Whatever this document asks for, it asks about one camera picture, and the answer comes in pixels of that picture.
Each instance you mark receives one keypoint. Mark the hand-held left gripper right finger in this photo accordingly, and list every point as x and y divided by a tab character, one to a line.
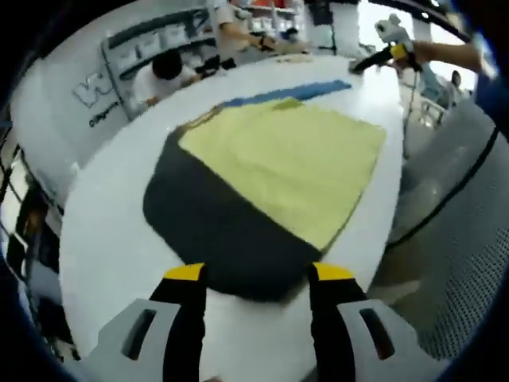
334	318

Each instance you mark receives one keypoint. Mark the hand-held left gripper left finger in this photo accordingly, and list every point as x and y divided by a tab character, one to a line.
179	318

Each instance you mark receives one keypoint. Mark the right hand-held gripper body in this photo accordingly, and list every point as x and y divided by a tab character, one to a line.
391	30

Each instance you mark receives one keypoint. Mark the yellow garment with coloured sleeves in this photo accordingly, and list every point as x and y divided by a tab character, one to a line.
286	159

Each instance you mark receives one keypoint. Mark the person's right hand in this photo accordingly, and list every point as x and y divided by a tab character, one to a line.
417	55

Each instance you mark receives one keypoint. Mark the beige cloth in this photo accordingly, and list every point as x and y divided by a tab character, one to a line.
294	59

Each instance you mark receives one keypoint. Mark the operator arm in blue sleeve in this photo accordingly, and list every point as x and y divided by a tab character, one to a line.
491	93

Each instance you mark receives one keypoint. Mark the grey mesh chair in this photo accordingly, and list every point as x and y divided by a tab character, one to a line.
457	258

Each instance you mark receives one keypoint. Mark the grey storage shelf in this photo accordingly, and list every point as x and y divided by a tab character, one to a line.
131	55

